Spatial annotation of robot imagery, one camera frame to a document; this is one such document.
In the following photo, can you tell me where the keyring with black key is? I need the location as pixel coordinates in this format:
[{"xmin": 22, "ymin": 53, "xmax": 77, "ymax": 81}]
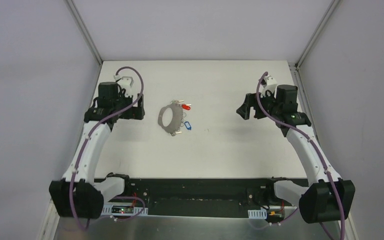
[{"xmin": 157, "ymin": 100, "xmax": 192, "ymax": 137}]

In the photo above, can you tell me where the blue tag key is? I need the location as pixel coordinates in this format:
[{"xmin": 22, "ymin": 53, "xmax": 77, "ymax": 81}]
[{"xmin": 183, "ymin": 121, "xmax": 192, "ymax": 131}]

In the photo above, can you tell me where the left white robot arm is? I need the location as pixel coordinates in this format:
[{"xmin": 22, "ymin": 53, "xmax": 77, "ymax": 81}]
[{"xmin": 49, "ymin": 80, "xmax": 145, "ymax": 219}]

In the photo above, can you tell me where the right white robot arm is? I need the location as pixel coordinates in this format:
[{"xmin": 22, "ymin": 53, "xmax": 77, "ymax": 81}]
[{"xmin": 236, "ymin": 84, "xmax": 356, "ymax": 224}]

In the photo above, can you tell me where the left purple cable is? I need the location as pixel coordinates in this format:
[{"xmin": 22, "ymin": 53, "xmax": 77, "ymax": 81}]
[{"xmin": 68, "ymin": 66, "xmax": 145, "ymax": 232}]

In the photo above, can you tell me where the purple cable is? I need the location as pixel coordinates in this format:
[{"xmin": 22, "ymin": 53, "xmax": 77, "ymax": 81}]
[
  {"xmin": 68, "ymin": 66, "xmax": 145, "ymax": 232},
  {"xmin": 256, "ymin": 71, "xmax": 347, "ymax": 240}
]

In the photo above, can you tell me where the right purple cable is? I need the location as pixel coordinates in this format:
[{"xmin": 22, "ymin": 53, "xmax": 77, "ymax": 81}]
[{"xmin": 256, "ymin": 71, "xmax": 347, "ymax": 240}]

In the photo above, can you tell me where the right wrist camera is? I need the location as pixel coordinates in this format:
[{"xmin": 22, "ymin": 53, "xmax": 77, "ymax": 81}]
[{"xmin": 260, "ymin": 74, "xmax": 278, "ymax": 96}]

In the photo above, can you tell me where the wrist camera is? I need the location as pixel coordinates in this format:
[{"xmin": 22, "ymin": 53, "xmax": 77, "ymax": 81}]
[
  {"xmin": 260, "ymin": 74, "xmax": 278, "ymax": 96},
  {"xmin": 113, "ymin": 74, "xmax": 134, "ymax": 91}
]

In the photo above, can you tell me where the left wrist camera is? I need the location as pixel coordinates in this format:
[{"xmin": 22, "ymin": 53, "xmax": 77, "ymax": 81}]
[{"xmin": 113, "ymin": 74, "xmax": 134, "ymax": 91}]

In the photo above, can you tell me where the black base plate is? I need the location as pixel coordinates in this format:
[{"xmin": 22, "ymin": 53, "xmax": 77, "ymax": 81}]
[{"xmin": 95, "ymin": 178, "xmax": 309, "ymax": 219}]

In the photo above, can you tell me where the left white cable duct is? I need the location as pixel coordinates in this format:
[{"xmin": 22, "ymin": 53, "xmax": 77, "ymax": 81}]
[{"xmin": 100, "ymin": 204, "xmax": 149, "ymax": 217}]

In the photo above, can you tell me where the white cable duct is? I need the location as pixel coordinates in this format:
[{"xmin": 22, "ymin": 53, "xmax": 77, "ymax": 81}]
[
  {"xmin": 100, "ymin": 204, "xmax": 149, "ymax": 217},
  {"xmin": 247, "ymin": 208, "xmax": 268, "ymax": 220}
]

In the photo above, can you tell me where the right white cable duct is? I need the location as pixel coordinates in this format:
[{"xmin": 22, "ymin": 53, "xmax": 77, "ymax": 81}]
[{"xmin": 247, "ymin": 208, "xmax": 268, "ymax": 220}]

